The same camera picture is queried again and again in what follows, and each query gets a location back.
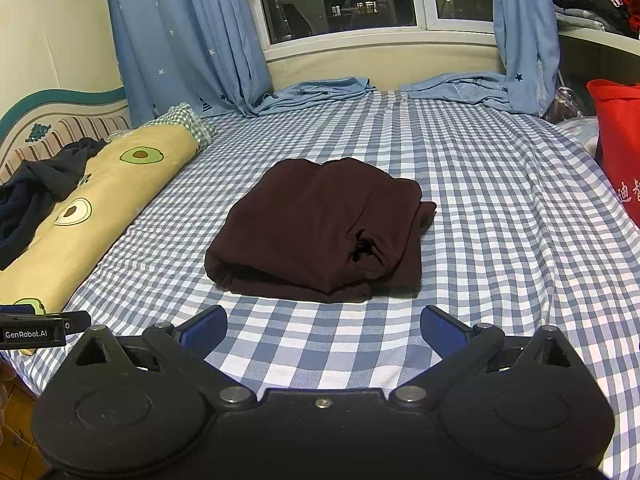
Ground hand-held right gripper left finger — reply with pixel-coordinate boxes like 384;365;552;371
67;305;256;406

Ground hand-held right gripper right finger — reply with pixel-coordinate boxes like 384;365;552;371
390;306;583;404

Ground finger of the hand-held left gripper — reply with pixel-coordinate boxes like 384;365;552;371
0;311;92;332

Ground maroon printed t-shirt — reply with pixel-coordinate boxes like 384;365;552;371
204;156;438;305

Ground dark navy clothes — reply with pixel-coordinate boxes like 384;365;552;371
0;137;108;271

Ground blue checked bed sheet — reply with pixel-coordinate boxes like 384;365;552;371
15;89;640;480

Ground yellow avocado print quilt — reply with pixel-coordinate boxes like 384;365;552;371
0;125;201;356

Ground striped teal headboard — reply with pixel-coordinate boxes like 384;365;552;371
0;86;132;186

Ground light blue cloth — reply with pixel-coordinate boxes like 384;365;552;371
557;117;601;161

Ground red shopping bag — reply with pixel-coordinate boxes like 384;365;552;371
586;79;640;228

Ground clear plastic bag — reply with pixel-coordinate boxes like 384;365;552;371
547;85;586;123

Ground blue star curtain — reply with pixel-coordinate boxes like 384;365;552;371
103;0;378;126
400;0;561;116

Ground white framed window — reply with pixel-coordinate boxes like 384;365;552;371
235;0;501;63

